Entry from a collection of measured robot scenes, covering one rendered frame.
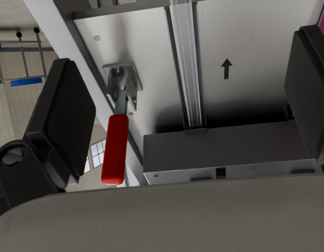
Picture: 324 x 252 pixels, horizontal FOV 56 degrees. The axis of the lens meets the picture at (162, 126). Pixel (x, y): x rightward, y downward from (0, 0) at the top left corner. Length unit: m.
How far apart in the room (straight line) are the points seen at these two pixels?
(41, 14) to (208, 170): 0.21
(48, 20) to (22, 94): 9.73
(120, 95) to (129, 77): 0.02
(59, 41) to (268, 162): 0.23
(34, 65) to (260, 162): 10.16
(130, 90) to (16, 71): 9.69
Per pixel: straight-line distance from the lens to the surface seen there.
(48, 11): 0.23
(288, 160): 0.33
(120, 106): 0.26
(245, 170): 0.34
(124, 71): 0.27
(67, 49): 0.25
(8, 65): 9.81
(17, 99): 9.83
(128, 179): 0.51
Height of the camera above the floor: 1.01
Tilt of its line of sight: 11 degrees up
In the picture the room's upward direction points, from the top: 173 degrees clockwise
